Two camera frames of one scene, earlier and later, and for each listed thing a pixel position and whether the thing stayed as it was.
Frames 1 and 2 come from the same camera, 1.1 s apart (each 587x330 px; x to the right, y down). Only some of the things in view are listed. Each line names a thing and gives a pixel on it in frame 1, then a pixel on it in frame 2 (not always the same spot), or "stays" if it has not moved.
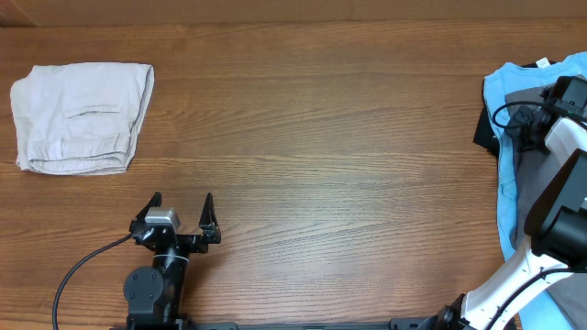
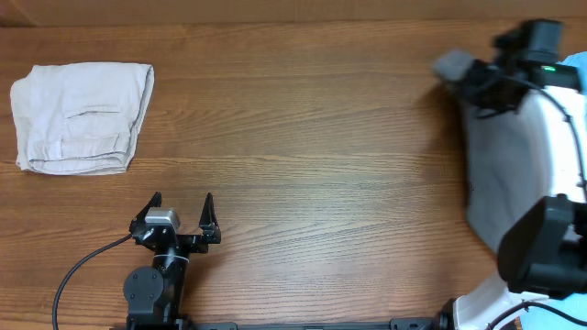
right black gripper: (519, 116) to (469, 91)
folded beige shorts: (80, 118) stays
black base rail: (283, 324) stays
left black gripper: (210, 230) stays
